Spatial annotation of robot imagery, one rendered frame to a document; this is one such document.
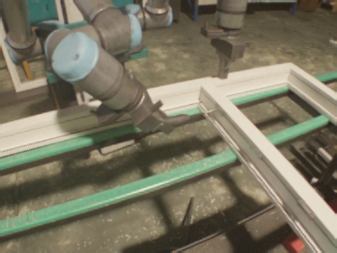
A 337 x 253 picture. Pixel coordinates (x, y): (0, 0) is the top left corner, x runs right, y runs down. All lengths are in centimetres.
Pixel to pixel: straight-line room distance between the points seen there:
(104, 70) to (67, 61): 7
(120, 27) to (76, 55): 20
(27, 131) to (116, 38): 38
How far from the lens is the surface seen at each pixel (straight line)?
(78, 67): 45
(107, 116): 57
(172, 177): 63
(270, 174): 64
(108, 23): 62
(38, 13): 429
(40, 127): 78
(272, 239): 91
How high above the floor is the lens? 136
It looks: 41 degrees down
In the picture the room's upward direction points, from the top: straight up
